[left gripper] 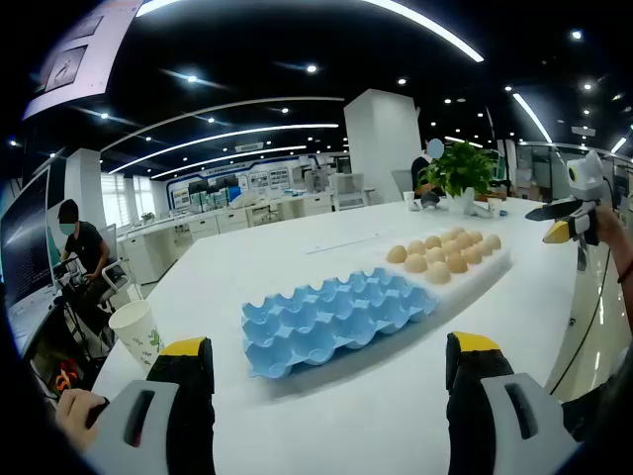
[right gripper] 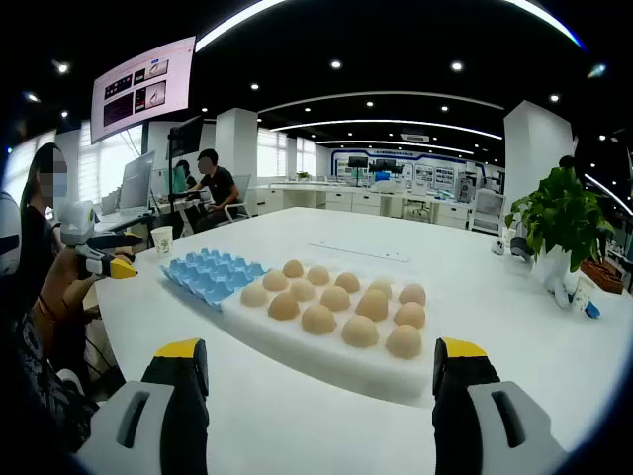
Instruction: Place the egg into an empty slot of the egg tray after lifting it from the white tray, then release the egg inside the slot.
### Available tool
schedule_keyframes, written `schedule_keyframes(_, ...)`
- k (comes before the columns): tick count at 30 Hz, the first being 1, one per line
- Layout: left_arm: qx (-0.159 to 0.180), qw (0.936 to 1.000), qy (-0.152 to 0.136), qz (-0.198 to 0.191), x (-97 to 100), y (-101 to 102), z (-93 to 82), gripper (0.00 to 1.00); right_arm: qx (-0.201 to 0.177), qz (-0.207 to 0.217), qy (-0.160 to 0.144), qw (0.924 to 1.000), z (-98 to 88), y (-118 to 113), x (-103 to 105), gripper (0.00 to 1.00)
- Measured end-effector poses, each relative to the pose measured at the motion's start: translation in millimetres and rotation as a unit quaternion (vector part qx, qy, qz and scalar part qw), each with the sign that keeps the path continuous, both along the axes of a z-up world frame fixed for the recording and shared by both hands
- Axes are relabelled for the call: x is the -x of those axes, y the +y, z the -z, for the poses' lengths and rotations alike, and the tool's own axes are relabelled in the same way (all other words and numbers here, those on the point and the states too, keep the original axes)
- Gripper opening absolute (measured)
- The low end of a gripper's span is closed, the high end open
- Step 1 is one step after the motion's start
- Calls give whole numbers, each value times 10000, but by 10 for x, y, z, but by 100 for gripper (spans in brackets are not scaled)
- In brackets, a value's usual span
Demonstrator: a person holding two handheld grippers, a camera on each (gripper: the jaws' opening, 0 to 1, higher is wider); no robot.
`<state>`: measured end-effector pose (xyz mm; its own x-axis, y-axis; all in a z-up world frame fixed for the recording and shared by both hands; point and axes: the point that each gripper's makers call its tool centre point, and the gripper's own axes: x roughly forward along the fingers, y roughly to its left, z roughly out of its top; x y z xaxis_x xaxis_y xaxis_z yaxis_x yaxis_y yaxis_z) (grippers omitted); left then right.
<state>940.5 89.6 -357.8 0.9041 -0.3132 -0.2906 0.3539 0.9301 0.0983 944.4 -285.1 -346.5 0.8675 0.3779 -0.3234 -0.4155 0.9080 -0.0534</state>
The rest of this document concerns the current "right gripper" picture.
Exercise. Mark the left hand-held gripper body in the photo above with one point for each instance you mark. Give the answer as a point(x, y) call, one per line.
point(74, 222)

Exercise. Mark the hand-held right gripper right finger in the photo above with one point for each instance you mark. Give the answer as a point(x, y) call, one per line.
point(484, 425)

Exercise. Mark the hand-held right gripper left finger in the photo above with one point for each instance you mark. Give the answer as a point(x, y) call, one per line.
point(148, 420)

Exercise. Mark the blue egg tray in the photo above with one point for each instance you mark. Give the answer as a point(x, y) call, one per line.
point(207, 282)

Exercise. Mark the group of beige eggs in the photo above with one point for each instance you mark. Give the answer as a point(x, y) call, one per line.
point(360, 330)

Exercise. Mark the person's dark patterned clothing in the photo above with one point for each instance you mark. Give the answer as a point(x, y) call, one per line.
point(34, 237)

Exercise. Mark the white paper cup green print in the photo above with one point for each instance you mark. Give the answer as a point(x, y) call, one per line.
point(161, 242)

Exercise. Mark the grey backed monitor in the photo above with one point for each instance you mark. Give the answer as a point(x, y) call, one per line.
point(136, 180)

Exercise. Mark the black monitor on stand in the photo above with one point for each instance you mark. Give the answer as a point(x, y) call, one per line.
point(187, 136)

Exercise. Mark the white office chair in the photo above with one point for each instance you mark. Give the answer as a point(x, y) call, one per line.
point(242, 190)

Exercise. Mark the white foam holder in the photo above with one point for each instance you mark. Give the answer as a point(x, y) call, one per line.
point(346, 376)

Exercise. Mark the large hanging screen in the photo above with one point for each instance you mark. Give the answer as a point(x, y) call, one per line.
point(143, 89)

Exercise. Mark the small blue object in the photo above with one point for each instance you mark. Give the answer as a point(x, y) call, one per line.
point(592, 311)

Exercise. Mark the white table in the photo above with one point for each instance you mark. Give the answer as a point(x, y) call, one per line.
point(321, 435)

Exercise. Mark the white cup blue print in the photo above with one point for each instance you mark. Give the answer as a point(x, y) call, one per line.
point(582, 293)

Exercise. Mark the small white device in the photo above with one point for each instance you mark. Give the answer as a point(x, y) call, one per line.
point(498, 246)

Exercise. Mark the grey round object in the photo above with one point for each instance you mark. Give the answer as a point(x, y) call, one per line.
point(519, 246)

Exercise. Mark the brown box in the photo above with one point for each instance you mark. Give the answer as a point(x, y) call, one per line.
point(605, 278)

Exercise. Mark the small potted plant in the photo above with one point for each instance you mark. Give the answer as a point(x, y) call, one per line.
point(302, 175)

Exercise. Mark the white flat strip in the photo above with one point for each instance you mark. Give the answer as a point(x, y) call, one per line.
point(358, 251)

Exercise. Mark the white mesh chair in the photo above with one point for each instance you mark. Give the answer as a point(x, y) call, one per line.
point(487, 208)

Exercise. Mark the potted green plant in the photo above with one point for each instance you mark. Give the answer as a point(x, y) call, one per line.
point(564, 213)

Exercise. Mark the long white counter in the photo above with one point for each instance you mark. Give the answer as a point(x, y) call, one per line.
point(366, 200)

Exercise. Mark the blue wall display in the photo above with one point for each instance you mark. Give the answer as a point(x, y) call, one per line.
point(425, 173)

